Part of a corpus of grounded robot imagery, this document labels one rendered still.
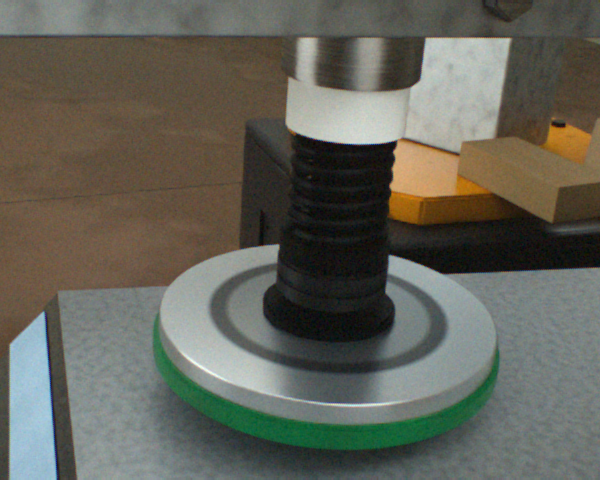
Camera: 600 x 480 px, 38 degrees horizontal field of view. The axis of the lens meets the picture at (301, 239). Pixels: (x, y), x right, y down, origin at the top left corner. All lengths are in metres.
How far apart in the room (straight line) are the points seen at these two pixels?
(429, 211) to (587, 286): 0.44
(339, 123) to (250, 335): 0.14
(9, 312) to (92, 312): 1.87
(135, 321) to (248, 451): 0.17
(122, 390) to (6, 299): 2.04
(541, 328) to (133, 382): 0.32
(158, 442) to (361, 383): 0.13
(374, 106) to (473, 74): 0.88
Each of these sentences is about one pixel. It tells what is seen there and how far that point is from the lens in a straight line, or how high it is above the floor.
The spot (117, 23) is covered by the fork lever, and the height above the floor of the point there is 1.11.
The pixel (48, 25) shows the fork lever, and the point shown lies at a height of 1.11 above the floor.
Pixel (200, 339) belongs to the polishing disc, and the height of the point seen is 0.92.
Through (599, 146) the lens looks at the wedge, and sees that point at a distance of 1.44.
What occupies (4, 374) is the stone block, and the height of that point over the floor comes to 0.82.
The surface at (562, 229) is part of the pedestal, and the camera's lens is 1.27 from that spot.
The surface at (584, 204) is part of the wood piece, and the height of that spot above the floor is 0.80.
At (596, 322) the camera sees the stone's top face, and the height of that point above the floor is 0.86.
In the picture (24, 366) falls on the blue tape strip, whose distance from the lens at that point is 0.66.
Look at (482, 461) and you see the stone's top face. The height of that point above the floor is 0.86.
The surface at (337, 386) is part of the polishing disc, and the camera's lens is 0.49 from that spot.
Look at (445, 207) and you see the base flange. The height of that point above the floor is 0.77.
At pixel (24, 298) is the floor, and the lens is 2.61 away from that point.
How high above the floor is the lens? 1.18
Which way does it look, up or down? 23 degrees down
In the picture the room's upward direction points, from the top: 4 degrees clockwise
